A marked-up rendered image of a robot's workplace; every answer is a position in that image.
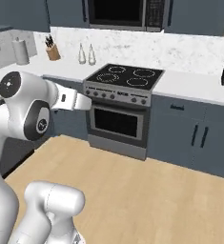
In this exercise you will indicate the blue-grey base cupboard run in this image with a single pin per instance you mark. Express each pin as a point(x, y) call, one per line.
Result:
point(70, 124)

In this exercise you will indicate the blue-grey wall cupboard door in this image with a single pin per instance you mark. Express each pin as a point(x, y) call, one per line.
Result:
point(65, 12)
point(199, 16)

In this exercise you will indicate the blue-grey wall cupboard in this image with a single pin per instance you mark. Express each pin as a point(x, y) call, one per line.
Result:
point(18, 12)

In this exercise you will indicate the blue-grey base cupboard door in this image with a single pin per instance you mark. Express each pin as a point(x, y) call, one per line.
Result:
point(218, 152)
point(172, 139)

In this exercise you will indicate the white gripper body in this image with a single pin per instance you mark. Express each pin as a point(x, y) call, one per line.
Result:
point(83, 102)

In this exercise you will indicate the black steel microwave oven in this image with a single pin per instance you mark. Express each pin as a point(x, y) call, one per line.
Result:
point(123, 12)

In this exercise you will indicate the blue-grey drawer front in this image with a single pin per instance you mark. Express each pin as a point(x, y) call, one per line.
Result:
point(221, 115)
point(180, 108)

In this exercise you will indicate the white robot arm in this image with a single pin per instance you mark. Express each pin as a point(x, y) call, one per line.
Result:
point(19, 108)

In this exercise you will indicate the wooden knife block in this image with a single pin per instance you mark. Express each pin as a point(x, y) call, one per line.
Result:
point(53, 51)

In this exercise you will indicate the steel stove with black hob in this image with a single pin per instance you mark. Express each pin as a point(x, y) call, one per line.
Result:
point(123, 85)

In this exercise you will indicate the white paper towel roll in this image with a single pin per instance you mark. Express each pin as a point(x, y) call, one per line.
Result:
point(21, 50)

